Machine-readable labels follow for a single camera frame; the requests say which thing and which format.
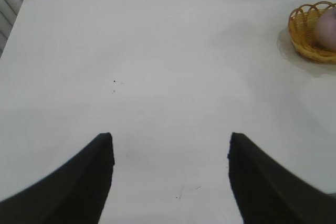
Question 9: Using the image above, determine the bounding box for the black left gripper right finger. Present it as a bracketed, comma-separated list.
[227, 132, 336, 224]

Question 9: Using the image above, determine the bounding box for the pink peach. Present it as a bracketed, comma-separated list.
[314, 7, 336, 51]

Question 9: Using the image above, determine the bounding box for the yellow woven basket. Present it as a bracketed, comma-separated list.
[288, 1, 336, 65]

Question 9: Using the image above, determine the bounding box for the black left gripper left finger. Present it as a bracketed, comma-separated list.
[0, 132, 116, 224]

